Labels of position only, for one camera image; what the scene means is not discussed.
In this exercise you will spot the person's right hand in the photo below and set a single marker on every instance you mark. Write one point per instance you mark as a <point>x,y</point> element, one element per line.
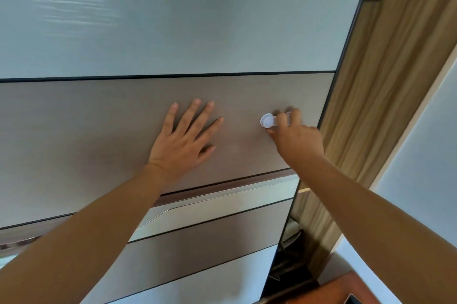
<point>300,143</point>

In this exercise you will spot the person's left hand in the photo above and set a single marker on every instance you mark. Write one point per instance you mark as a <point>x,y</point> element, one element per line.
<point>178,146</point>

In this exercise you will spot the frosted wardrobe sliding door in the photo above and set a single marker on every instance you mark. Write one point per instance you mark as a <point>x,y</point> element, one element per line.
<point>143,28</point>

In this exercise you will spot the wooden wardrobe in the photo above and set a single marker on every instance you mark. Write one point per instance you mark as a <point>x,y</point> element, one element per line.
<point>392,46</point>

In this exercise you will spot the person's right forearm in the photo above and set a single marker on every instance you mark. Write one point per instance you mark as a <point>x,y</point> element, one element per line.
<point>375,228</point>

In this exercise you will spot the person's left forearm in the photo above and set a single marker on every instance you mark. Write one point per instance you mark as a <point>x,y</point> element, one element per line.
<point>71,243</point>

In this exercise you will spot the wooden nightstand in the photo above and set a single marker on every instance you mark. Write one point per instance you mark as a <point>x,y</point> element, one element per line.
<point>339,286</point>

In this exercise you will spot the grey smartphone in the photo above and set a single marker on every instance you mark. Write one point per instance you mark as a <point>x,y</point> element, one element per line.
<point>353,299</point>

